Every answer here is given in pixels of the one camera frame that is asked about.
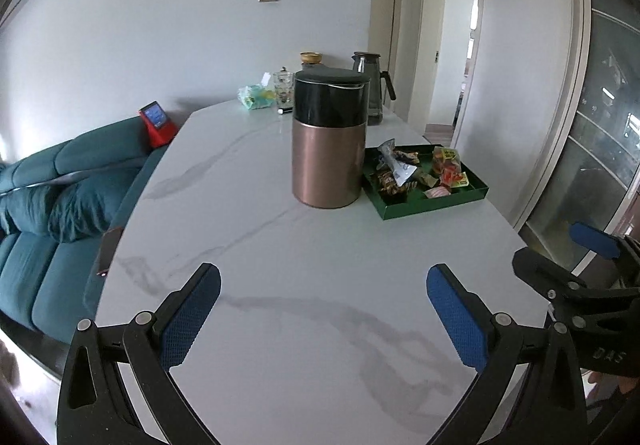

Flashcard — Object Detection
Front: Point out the person's right hand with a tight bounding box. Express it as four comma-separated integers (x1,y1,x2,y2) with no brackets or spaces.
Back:
586,367,640,408

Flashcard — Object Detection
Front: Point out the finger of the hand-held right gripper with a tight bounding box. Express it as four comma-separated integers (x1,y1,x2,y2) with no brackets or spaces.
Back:
570,221,640,286
512,247,608,331

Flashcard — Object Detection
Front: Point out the teal sofa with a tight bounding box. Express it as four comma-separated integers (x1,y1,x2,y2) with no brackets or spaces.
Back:
0,117,173,346

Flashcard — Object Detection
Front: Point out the red stand with screen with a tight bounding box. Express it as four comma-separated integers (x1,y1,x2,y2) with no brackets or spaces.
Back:
138,101,178,148

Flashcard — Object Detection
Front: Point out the clear glass jar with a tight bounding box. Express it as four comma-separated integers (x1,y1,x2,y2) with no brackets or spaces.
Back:
272,67,296,107

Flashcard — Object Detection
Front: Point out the red phone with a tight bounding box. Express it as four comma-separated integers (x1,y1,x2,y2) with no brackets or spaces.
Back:
96,226,124,277

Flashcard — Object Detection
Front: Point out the teal cushion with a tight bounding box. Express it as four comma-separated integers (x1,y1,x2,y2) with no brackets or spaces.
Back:
47,172,146,244
0,185,62,237

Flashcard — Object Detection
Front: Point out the white door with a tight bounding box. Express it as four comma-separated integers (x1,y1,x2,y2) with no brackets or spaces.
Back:
372,0,404,116

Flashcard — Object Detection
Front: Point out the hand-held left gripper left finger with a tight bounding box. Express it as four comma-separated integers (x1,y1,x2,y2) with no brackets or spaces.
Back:
56,262,222,445

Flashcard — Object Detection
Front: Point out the green tray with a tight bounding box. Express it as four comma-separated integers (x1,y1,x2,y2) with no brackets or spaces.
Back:
361,143,490,222

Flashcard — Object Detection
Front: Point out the white printed snack packet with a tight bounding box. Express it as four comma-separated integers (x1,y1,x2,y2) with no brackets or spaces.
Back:
377,139,418,186

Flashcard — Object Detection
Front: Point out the green white tissue pack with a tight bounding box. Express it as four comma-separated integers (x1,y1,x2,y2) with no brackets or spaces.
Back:
236,84,276,112

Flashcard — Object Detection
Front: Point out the dark glass pitcher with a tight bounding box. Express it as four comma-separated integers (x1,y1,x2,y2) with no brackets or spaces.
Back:
351,51,397,126

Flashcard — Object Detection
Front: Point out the yellow red snack packet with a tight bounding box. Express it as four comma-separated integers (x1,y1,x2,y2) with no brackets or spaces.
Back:
432,147,461,170

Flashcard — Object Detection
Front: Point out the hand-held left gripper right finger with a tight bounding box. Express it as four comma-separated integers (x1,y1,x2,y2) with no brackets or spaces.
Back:
426,263,587,445

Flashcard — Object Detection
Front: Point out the black snack packet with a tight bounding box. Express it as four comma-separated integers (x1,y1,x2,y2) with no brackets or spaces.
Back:
375,168,407,198

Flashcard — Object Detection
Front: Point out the rose gold canister black lid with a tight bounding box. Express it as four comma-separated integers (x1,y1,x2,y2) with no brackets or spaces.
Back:
291,66,372,210

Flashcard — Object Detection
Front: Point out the glass cabinet door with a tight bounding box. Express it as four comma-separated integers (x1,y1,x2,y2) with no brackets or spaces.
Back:
515,0,640,276

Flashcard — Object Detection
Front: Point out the white doorway frame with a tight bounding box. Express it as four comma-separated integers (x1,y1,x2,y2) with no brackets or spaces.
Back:
407,0,485,142

